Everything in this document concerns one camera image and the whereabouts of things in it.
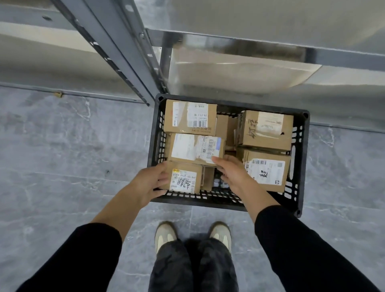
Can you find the handwritten label cardboard parcel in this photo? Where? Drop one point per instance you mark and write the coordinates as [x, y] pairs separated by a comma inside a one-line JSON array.
[[183, 180]]

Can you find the small tan floor piece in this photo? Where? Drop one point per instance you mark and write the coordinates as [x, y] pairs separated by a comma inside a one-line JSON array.
[[57, 94]]

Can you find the pile of cardboard boxes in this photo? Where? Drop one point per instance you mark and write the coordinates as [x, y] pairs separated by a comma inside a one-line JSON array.
[[264, 129]]

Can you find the person's right forearm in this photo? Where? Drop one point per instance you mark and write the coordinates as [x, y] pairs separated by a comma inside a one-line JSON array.
[[300, 246]]

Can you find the person's left forearm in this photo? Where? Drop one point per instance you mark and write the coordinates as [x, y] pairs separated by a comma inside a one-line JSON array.
[[90, 246]]

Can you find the person's left fingers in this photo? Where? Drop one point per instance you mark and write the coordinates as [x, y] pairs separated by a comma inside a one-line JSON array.
[[164, 180]]

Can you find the beige left shoe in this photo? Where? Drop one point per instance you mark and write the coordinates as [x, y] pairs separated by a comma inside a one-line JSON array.
[[165, 236]]

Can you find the person's right hand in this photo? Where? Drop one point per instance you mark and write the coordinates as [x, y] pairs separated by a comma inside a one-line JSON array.
[[237, 177]]

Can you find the black plastic crate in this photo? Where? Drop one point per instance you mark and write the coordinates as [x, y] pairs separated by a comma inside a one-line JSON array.
[[297, 168]]

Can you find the grey metal shelf unit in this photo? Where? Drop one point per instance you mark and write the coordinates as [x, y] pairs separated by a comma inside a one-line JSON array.
[[270, 60], [45, 54]]

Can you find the grey metal rack upright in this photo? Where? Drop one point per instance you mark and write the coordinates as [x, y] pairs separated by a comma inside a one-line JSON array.
[[114, 45]]

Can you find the beige shoe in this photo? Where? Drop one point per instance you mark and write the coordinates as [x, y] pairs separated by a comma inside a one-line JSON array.
[[165, 236], [221, 234]]

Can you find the beige right shoe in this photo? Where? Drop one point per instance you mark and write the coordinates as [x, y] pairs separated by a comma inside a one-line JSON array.
[[221, 234]]

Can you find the dark grey trousers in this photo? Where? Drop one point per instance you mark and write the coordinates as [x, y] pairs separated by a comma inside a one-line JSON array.
[[192, 267]]

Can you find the person's left hand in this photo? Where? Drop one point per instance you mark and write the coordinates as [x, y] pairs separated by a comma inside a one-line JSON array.
[[147, 185]]

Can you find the person's right thumb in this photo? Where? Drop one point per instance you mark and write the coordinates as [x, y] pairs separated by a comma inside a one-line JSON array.
[[219, 160]]

